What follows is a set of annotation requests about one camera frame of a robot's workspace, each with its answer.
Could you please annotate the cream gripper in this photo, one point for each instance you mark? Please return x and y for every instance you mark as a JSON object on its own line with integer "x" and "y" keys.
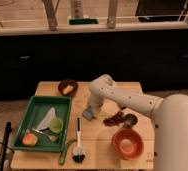
{"x": 94, "y": 105}

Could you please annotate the blue sponge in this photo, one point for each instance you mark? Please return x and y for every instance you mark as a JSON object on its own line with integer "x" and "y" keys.
{"x": 88, "y": 114}

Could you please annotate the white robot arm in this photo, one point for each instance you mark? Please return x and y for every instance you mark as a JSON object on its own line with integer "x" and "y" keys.
{"x": 169, "y": 115}

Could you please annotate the bunch of dark grapes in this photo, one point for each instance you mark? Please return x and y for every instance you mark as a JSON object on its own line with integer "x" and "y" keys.
{"x": 114, "y": 120}

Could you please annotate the yellow food piece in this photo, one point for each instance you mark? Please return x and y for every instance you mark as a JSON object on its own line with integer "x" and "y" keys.
{"x": 68, "y": 89}

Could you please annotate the dark brown small bowl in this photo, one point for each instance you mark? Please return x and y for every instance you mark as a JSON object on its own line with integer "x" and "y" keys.
{"x": 63, "y": 84}

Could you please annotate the small dark metal cup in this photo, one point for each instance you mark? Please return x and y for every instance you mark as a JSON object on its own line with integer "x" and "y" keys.
{"x": 130, "y": 120}

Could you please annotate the green small cup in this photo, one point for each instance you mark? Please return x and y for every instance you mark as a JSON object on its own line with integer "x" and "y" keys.
{"x": 56, "y": 125}

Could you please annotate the orange bowl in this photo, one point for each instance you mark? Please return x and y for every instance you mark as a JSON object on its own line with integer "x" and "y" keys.
{"x": 128, "y": 144}

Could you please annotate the grey cloth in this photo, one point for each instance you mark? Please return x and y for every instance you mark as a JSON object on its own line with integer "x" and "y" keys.
{"x": 44, "y": 123}

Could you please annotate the metal spoon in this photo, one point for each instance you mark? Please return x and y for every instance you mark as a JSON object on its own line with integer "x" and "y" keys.
{"x": 52, "y": 138}

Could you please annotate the green plastic tray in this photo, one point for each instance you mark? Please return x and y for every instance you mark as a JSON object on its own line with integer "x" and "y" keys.
{"x": 37, "y": 109}

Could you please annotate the dish brush black bristles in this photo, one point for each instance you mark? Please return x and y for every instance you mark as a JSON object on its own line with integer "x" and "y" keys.
{"x": 78, "y": 150}

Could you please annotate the red yellow apple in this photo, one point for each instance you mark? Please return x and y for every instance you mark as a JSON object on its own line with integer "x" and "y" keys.
{"x": 29, "y": 139}

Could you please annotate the green rectangular object on shelf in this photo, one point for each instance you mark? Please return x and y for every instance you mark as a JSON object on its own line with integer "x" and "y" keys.
{"x": 83, "y": 21}

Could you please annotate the black pole stand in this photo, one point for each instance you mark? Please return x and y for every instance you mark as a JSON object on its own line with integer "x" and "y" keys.
{"x": 7, "y": 132}

